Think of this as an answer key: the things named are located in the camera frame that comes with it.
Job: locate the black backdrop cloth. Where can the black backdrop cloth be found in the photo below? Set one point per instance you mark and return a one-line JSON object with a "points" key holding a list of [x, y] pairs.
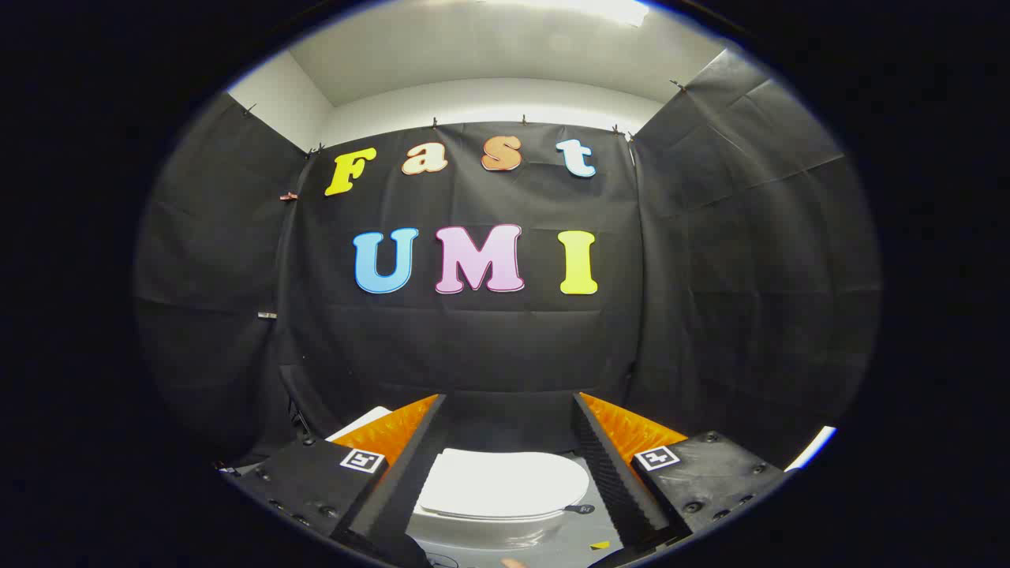
{"points": [[489, 347]]}

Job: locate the small black tag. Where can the small black tag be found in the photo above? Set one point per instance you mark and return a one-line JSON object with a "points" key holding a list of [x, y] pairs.
{"points": [[582, 509]]}

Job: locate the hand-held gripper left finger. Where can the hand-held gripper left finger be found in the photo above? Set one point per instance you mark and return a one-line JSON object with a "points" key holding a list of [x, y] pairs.
{"points": [[402, 481]]}

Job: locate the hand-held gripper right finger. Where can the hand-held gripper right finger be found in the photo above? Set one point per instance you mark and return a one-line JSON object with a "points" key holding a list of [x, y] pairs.
{"points": [[611, 489]]}

